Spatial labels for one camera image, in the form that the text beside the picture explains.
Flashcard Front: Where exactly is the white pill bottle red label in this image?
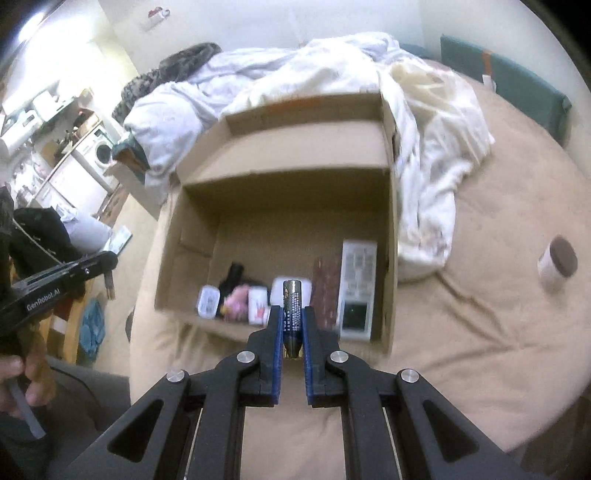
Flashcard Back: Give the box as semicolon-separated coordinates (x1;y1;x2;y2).
247;286;269;326

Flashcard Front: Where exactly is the pink keychain charm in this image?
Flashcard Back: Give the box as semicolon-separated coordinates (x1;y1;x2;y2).
221;284;249;323

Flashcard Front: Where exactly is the black battery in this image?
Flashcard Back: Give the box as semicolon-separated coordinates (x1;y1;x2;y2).
283;282;303;358

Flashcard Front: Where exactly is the white rounded plastic case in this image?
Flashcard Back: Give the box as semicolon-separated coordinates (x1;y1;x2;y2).
270;276;312;307

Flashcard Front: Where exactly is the brown translucent massage comb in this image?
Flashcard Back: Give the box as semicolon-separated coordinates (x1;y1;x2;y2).
311;255;341;331

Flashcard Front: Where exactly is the white remote control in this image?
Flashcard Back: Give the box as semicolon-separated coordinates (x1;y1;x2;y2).
337;240;378;341

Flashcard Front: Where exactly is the person's left hand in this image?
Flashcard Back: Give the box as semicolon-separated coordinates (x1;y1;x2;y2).
1;330;56;418

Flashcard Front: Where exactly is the brown cardboard box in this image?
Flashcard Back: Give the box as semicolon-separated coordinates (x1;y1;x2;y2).
154;117;398;361

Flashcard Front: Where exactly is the white washing machine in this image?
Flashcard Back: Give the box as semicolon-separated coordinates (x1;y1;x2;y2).
72;124;119;194

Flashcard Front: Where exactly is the white jar brown lid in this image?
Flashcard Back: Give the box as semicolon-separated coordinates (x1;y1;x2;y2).
537;235;578;292

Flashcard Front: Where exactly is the white crumpled blanket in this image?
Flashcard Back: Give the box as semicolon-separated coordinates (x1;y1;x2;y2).
122;32;494;281

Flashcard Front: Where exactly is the dark patterned garment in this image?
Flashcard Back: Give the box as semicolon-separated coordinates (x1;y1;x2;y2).
112;42;221;125

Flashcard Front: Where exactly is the teal cushion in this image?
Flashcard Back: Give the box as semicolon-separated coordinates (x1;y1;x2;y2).
400;34;573;146

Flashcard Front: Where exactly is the black flashlight with strap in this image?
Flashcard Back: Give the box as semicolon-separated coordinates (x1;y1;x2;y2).
218;262;266;309

